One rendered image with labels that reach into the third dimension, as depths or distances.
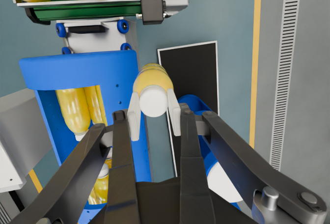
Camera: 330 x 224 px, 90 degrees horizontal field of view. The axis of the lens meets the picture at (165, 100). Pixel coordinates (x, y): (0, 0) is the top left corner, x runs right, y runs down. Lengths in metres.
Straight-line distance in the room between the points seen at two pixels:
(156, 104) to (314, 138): 2.68
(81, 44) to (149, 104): 0.52
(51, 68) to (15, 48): 1.52
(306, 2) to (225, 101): 1.17
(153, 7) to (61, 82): 0.36
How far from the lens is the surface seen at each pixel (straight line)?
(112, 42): 0.67
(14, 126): 0.96
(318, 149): 2.98
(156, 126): 1.79
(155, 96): 0.21
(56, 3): 0.67
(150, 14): 0.59
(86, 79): 0.39
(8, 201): 2.54
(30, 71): 0.45
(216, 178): 0.84
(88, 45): 0.69
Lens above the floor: 1.59
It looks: 71 degrees down
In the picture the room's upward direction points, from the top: 160 degrees clockwise
